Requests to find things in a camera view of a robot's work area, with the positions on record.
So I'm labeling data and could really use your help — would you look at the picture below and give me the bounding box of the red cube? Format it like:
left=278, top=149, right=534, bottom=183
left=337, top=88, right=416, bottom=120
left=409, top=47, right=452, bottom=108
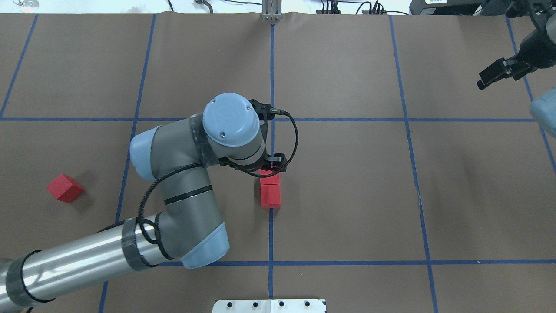
left=258, top=170, right=280, bottom=186
left=260, top=184, right=281, bottom=209
left=47, top=174, right=84, bottom=203

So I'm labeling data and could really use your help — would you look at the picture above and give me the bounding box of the black box with label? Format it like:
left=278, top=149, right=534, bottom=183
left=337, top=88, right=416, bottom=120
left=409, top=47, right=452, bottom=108
left=409, top=0, right=481, bottom=16

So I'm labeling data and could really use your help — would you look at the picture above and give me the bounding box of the brown paper table mat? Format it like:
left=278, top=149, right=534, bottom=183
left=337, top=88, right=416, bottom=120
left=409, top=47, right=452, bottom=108
left=0, top=12, right=556, bottom=313

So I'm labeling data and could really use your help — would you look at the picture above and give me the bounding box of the clear tape roll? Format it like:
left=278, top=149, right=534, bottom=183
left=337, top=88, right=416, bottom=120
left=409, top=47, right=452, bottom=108
left=13, top=0, right=40, bottom=13

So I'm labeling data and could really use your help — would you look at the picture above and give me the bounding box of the aluminium frame post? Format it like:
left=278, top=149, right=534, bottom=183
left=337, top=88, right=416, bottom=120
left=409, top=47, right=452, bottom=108
left=261, top=0, right=283, bottom=21

